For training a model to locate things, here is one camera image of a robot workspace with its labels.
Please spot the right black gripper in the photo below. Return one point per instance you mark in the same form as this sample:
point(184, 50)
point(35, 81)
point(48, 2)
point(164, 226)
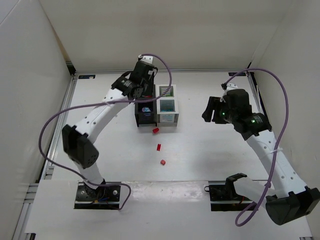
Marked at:
point(215, 113)

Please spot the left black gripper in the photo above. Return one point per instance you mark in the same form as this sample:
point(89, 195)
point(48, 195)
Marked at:
point(144, 99)

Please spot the purple lotus flower lego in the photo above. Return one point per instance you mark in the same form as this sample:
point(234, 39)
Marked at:
point(146, 110)

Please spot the red curved lego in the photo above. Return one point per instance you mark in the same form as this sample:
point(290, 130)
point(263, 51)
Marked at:
point(155, 130)

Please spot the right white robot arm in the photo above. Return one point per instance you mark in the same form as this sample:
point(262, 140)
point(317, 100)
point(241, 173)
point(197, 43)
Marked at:
point(285, 196)

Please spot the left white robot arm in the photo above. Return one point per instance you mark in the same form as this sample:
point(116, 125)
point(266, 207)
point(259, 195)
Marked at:
point(78, 140)

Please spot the black slotted container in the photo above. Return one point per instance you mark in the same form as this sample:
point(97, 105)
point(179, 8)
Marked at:
point(145, 118)

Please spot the white slotted container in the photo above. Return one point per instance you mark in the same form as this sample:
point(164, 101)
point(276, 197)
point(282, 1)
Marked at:
point(167, 106)

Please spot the right blue label sticker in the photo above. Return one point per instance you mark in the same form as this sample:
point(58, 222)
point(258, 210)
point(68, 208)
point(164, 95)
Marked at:
point(242, 74)

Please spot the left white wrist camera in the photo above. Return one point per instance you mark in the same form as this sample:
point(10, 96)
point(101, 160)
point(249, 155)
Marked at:
point(146, 58)

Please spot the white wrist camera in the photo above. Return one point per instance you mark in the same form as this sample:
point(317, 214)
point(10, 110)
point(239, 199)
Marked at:
point(146, 58)
point(228, 87)

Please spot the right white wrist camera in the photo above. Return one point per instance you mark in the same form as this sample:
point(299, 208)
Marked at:
point(228, 87)

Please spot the right aluminium frame rail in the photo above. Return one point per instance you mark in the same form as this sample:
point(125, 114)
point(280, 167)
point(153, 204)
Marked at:
point(260, 105)

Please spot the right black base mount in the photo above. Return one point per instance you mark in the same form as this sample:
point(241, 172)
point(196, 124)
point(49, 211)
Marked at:
point(222, 202)

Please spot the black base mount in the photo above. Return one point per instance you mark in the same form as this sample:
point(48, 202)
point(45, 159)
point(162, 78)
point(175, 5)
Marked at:
point(222, 202)
point(106, 198)

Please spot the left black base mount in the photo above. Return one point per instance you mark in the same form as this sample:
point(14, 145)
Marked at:
point(106, 198)

